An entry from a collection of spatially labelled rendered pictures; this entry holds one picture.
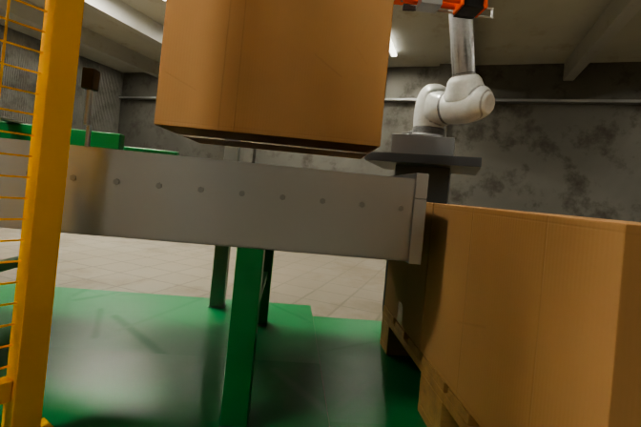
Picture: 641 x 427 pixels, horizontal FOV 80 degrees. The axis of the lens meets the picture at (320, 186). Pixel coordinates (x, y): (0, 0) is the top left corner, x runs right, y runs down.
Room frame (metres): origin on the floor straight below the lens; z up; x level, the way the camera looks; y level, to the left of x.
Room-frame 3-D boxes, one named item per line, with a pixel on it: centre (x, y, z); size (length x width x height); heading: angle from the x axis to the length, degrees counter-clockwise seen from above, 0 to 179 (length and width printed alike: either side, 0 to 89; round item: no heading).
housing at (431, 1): (1.24, -0.30, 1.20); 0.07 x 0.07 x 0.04; 3
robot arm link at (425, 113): (1.89, -0.52, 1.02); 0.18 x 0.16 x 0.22; 35
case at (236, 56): (1.20, 0.16, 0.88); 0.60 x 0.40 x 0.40; 91
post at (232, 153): (1.68, 0.40, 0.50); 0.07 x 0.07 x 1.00; 4
